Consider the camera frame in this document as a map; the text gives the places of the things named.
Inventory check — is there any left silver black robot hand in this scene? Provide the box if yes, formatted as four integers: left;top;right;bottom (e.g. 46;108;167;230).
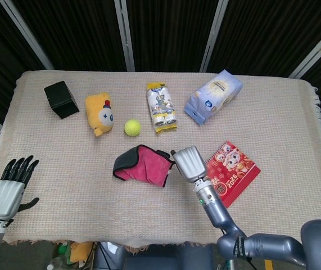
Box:
0;155;40;222

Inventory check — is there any red spiral desk calendar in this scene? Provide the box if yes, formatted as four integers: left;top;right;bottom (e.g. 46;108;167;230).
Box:
205;140;261;209

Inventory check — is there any light blue tissue pack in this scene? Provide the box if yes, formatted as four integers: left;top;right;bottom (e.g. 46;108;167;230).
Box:
183;69;244;125

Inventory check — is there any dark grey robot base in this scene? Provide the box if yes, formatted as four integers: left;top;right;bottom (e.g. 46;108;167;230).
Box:
92;241;214;270

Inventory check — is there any pink and grey towel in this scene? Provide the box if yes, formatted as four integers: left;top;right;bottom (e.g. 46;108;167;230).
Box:
112;144;177;188

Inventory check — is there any black printed arm strap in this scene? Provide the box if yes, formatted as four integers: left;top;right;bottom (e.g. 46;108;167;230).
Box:
232;235;247;259

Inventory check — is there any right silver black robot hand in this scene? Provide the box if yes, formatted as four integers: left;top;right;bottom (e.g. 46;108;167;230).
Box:
170;145;207;184

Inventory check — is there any green plastic bottle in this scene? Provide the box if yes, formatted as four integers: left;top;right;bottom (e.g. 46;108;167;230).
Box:
56;243;74;265

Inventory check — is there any beige woven tablecloth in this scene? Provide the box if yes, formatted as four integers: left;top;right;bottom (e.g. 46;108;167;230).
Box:
0;70;321;251

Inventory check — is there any black box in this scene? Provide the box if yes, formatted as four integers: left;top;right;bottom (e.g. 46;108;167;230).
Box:
43;80;80;120

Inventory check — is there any yellow-green tennis ball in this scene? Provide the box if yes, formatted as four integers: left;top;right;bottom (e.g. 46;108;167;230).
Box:
124;119;142;137

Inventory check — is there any yellow white pack of rolls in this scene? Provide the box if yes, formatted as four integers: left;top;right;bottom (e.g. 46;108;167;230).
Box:
145;82;179;135

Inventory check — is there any yellow plush toy with face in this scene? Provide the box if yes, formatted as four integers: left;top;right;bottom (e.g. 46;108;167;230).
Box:
84;91;117;138

